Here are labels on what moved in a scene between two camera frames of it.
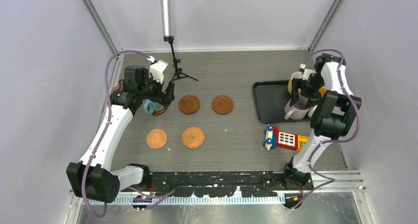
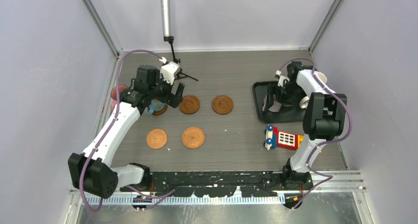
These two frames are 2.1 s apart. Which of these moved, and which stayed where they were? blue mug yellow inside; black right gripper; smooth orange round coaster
Moved: black right gripper
Stayed: smooth orange round coaster; blue mug yellow inside
